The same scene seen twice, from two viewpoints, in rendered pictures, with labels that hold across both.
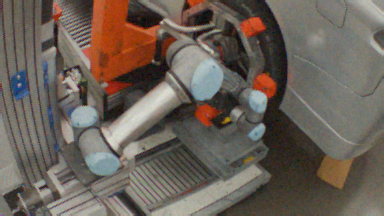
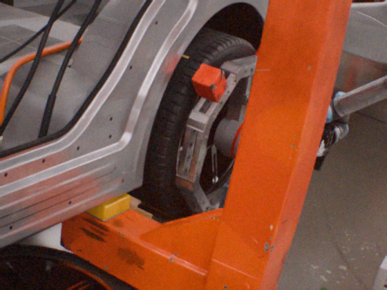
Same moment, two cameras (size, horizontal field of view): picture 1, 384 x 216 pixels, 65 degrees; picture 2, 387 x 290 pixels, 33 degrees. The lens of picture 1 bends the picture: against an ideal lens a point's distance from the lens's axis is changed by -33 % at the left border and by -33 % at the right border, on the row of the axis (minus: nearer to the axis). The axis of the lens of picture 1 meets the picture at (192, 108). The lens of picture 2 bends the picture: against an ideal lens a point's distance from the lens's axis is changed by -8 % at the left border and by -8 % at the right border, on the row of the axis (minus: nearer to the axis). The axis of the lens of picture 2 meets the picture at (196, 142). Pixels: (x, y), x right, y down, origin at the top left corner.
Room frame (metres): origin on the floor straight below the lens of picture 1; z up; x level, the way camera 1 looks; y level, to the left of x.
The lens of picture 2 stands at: (2.59, 2.04, 1.68)
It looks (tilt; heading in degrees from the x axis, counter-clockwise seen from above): 21 degrees down; 251
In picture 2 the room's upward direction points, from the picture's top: 12 degrees clockwise
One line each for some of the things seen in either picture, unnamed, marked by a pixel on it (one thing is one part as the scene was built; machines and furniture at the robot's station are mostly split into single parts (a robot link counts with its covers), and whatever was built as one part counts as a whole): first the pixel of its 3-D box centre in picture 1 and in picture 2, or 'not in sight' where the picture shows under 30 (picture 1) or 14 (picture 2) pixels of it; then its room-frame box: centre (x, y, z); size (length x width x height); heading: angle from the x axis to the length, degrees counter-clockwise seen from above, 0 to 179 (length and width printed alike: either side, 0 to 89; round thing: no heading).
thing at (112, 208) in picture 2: not in sight; (100, 199); (2.22, 0.17, 0.71); 0.14 x 0.14 x 0.05; 44
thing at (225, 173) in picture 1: (222, 141); not in sight; (1.87, -0.21, 0.13); 0.50 x 0.36 x 0.10; 44
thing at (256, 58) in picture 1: (218, 50); (231, 135); (1.75, -0.09, 0.85); 0.54 x 0.07 x 0.54; 44
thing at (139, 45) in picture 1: (153, 32); (145, 226); (2.10, 0.29, 0.69); 0.52 x 0.17 x 0.35; 134
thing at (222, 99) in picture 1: (226, 101); (323, 137); (1.37, -0.13, 0.86); 0.12 x 0.08 x 0.09; 44
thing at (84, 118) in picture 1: (85, 127); not in sight; (0.96, 0.37, 0.98); 0.13 x 0.12 x 0.14; 36
